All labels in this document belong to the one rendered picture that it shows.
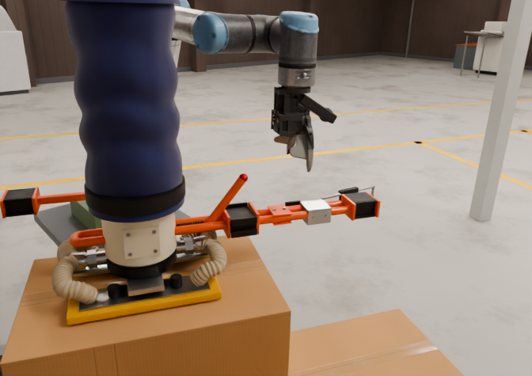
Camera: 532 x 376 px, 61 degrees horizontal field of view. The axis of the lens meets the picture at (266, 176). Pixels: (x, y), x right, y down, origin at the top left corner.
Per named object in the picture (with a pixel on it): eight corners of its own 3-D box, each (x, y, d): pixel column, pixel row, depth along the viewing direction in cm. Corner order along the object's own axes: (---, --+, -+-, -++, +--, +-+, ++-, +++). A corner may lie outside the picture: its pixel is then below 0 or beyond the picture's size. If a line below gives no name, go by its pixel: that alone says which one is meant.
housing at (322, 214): (307, 226, 120) (309, 210, 118) (298, 215, 126) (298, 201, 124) (331, 223, 122) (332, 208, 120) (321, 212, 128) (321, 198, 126)
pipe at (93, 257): (65, 306, 96) (61, 284, 94) (73, 249, 118) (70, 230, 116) (220, 281, 106) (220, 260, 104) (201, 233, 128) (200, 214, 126)
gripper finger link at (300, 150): (290, 173, 109) (284, 138, 111) (313, 171, 110) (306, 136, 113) (294, 169, 106) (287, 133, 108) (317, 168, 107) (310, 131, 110)
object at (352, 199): (351, 221, 123) (354, 204, 121) (340, 210, 129) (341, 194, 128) (378, 217, 125) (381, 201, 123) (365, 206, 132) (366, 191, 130)
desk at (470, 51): (492, 67, 1402) (496, 44, 1378) (473, 70, 1321) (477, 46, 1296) (471, 65, 1448) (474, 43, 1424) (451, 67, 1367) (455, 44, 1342)
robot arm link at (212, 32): (106, -10, 146) (211, 8, 97) (142, -8, 153) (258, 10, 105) (108, 27, 150) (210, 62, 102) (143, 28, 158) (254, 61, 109)
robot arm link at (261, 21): (233, 13, 113) (262, 14, 104) (269, 14, 119) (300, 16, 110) (232, 51, 116) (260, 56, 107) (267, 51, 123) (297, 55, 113)
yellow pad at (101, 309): (66, 326, 96) (63, 307, 94) (70, 298, 105) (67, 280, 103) (222, 299, 106) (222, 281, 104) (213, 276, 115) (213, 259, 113)
